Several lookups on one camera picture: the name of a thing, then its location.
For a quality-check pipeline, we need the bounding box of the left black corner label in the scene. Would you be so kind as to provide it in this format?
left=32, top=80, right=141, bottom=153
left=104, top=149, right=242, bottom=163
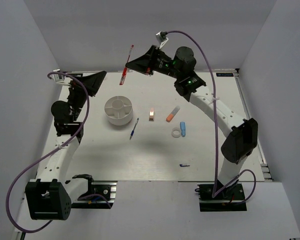
left=68, top=73, right=83, bottom=78

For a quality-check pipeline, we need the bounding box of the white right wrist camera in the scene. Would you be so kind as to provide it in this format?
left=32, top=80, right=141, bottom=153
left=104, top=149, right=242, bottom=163
left=155, top=31, right=169, bottom=50

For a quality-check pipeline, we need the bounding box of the red ballpoint pen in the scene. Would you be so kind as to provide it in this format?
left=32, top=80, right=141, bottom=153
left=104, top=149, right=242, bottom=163
left=118, top=44, right=135, bottom=86

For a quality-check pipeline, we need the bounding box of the white tape roll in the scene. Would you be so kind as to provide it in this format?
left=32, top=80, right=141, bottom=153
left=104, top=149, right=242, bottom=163
left=171, top=127, right=182, bottom=138

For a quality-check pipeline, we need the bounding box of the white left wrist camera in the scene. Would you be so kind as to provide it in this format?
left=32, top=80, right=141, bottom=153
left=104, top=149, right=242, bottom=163
left=50, top=69, right=66, bottom=85

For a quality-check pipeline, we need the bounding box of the white round divided container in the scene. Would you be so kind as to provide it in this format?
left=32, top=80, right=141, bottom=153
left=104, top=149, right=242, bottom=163
left=104, top=96, right=133, bottom=126

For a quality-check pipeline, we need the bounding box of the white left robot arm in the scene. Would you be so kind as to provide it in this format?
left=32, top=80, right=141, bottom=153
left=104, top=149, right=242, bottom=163
left=25, top=71, right=107, bottom=221

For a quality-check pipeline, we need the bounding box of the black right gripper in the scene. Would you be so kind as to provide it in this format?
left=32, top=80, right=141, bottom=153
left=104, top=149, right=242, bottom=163
left=125, top=46, right=182, bottom=80

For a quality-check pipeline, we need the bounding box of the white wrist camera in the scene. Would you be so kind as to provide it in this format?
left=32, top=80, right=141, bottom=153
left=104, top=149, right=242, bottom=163
left=155, top=31, right=169, bottom=50
left=50, top=69, right=66, bottom=85

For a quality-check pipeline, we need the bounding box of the right black corner label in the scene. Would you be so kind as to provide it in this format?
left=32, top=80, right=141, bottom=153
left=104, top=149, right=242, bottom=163
left=216, top=72, right=234, bottom=77

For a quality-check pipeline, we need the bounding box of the orange grey marker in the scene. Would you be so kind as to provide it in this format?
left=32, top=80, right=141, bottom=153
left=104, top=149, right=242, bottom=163
left=165, top=105, right=180, bottom=123

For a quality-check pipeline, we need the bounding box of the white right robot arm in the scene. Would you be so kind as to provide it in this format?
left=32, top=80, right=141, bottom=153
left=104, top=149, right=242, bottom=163
left=125, top=45, right=258, bottom=200

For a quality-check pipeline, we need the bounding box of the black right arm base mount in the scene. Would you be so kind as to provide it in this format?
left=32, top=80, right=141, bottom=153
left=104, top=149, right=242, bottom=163
left=194, top=183, right=247, bottom=212

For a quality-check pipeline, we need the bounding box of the blue ballpoint pen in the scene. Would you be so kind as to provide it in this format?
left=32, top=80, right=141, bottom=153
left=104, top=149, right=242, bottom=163
left=129, top=117, right=140, bottom=140

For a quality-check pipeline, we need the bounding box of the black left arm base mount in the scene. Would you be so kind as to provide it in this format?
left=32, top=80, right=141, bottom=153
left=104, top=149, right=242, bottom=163
left=65, top=174, right=117, bottom=209

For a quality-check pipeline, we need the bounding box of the light blue marker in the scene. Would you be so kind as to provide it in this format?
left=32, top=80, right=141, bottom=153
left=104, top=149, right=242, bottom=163
left=180, top=121, right=186, bottom=137

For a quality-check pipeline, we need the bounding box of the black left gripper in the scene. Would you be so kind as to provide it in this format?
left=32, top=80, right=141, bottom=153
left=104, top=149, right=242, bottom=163
left=68, top=71, right=107, bottom=122

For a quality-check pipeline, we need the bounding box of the black corner label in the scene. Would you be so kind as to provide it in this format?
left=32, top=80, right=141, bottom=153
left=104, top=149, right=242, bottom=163
left=216, top=72, right=234, bottom=77
left=68, top=73, right=83, bottom=78

